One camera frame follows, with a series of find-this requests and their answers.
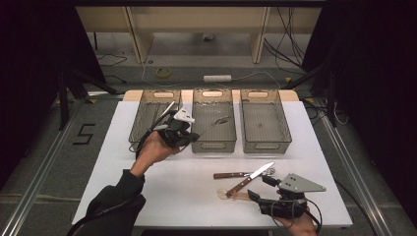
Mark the white power strip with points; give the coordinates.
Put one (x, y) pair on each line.
(217, 78)

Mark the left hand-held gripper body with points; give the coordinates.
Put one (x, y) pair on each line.
(175, 131)

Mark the smoky clear plastic bin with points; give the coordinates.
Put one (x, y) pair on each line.
(213, 137)
(264, 123)
(141, 114)

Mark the black curtain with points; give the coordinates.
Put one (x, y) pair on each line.
(377, 82)
(32, 65)

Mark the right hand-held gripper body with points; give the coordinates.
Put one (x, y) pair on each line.
(303, 185)

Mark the person's left hand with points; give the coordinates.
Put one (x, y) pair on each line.
(152, 150)

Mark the yellow tape roll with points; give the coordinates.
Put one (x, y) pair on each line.
(158, 72)

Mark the aluminium floor rail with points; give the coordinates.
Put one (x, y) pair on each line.
(42, 167)
(354, 170)

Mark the white table cover sheet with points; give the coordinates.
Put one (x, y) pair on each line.
(196, 196)

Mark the person's right hand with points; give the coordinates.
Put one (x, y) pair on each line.
(300, 227)

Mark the translucent beige plastic spoon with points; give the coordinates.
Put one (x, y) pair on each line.
(224, 193)

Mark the light wooden shelf unit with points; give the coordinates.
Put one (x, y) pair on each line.
(196, 19)

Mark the black metal stand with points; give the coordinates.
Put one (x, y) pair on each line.
(331, 105)
(63, 101)

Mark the white chopstick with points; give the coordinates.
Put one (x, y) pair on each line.
(168, 107)

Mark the metal spoon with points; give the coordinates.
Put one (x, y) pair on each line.
(224, 120)

